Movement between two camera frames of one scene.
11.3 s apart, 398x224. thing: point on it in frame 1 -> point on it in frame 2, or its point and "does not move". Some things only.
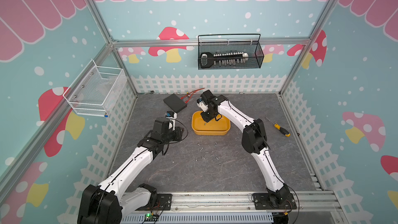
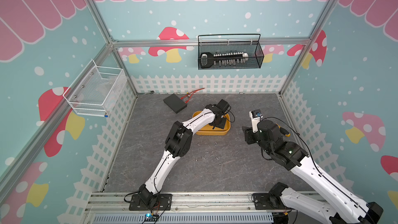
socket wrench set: x=208 y=59 does not move
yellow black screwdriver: x=283 y=130 does not move
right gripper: x=206 y=119 -> x=248 y=134
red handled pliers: x=190 y=94 does not move
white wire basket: x=94 y=92 does not move
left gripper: x=178 y=134 -> x=221 y=124
